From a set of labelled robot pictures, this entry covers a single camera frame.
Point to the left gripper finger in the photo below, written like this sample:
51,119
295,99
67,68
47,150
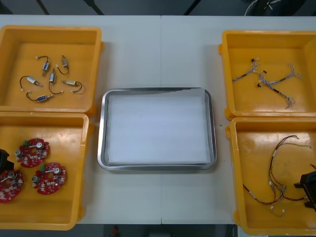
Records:
6,166
3,155

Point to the round red circuit board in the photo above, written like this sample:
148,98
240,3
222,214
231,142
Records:
10,190
47,185
30,158

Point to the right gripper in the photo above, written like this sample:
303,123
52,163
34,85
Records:
310,185

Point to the steel tray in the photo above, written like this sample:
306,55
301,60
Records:
158,168

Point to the yellow-orange plastic bin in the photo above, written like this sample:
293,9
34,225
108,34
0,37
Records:
271,44
61,209
251,153
14,39

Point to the group of metal solenoids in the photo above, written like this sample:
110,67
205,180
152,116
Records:
52,77

